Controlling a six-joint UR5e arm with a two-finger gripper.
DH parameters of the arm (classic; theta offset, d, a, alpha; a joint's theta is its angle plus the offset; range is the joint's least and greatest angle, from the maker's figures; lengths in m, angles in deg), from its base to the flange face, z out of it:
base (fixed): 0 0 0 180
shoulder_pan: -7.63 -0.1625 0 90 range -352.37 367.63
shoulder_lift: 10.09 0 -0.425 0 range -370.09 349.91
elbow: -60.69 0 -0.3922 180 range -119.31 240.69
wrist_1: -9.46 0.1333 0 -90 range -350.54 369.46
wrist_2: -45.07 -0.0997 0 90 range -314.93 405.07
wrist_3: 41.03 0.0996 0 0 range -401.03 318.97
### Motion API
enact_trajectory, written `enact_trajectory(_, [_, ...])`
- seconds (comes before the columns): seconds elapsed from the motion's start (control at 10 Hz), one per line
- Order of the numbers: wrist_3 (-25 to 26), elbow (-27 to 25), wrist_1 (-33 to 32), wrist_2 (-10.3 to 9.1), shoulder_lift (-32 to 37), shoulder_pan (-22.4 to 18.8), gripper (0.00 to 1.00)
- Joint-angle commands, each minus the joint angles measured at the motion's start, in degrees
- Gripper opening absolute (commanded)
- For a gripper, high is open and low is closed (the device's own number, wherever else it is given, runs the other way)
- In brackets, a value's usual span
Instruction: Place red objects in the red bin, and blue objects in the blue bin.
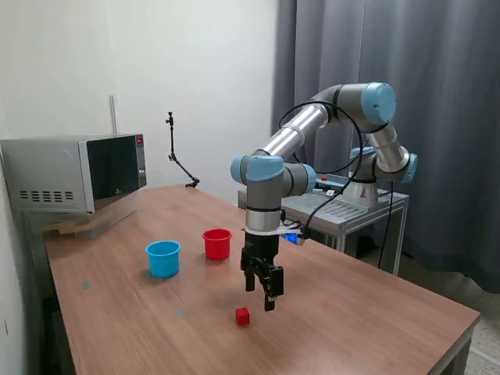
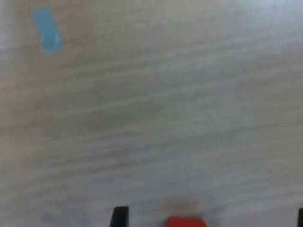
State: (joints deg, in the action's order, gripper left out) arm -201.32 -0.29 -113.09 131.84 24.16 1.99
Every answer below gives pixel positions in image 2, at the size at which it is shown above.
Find red wooden cube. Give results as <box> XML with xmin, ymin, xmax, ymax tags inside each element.
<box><xmin>166</xmin><ymin>216</ymin><xmax>207</xmax><ymax>227</ymax></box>

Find blue tape strip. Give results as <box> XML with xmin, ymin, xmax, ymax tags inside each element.
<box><xmin>31</xmin><ymin>7</ymin><xmax>62</xmax><ymax>53</ymax></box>

